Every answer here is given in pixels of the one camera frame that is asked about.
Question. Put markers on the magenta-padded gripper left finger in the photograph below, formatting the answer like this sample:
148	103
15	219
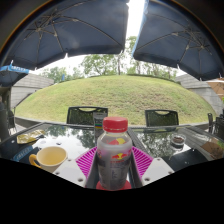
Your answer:
71	171

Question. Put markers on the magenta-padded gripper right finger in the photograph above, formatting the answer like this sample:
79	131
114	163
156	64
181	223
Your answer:
156	170

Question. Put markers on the red-capped clear drink bottle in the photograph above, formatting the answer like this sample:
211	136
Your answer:
114	156

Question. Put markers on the flat round red coaster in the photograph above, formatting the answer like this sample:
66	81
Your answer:
126	186

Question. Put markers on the glass ashtray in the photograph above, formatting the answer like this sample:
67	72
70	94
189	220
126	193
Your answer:
178	140

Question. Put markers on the dark wicker chair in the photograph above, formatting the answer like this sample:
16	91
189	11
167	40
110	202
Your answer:
218	126
161	118
81	116

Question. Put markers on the yellow snack packet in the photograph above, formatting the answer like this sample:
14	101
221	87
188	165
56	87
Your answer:
30	136

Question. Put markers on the upright menu card stand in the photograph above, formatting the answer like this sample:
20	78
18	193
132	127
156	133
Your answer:
99	121

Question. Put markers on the orange patio umbrella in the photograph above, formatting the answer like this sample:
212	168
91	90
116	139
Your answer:
217	86

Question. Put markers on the navy umbrella with blue band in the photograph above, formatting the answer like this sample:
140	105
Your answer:
11	74

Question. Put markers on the large navy patio umbrella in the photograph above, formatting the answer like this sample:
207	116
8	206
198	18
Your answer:
73	30
180	36

